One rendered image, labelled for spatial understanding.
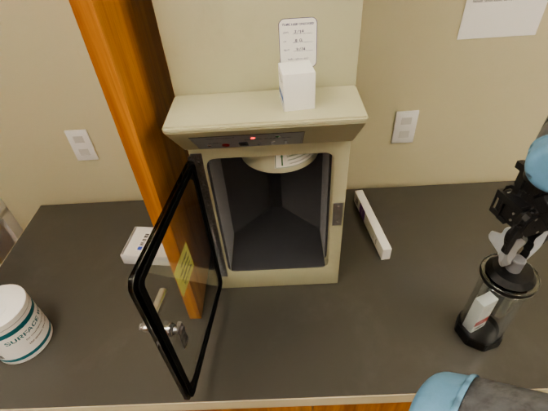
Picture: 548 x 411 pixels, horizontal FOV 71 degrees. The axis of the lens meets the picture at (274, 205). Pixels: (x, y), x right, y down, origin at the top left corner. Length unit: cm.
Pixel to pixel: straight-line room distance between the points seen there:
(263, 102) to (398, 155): 79
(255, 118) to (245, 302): 58
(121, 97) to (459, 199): 110
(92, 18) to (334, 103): 37
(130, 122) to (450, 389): 56
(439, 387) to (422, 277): 75
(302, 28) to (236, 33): 10
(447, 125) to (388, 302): 61
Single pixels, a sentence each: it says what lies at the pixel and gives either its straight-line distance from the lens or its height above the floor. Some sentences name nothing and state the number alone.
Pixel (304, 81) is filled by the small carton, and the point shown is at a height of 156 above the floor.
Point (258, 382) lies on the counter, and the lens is 94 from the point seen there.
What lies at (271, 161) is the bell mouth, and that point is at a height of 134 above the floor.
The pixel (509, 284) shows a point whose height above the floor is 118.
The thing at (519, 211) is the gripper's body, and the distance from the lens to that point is 79.
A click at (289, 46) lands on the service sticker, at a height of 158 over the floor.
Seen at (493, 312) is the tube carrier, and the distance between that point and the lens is 94.
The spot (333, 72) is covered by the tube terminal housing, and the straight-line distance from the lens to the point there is 70.
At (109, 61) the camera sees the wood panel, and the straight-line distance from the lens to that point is 63.
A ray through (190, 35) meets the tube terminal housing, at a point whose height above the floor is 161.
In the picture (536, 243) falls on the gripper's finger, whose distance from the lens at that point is 87.
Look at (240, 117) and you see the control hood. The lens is 62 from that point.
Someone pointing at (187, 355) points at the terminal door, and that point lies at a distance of 83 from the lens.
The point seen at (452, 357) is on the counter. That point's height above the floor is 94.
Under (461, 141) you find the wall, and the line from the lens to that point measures 141.
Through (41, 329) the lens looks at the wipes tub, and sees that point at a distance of 113.
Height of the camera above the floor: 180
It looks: 42 degrees down
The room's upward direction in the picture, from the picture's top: 4 degrees counter-clockwise
